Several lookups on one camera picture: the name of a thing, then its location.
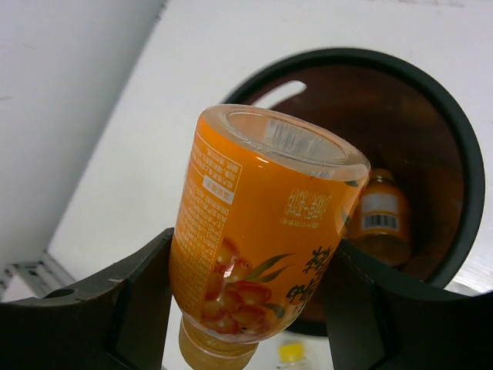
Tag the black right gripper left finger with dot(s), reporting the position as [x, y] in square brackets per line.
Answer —
[115, 319]

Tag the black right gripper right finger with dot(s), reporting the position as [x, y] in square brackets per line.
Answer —
[380, 318]

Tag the clear bottle yellow cap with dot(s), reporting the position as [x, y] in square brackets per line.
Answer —
[291, 356]

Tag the orange bottle barcode label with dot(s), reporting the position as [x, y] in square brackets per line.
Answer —
[380, 226]

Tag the orange juice bottle front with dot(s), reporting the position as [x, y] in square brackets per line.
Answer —
[265, 203]

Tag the brown garbage bin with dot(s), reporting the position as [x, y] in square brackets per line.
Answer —
[404, 121]

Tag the aluminium frame rail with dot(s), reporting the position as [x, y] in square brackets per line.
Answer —
[33, 279]

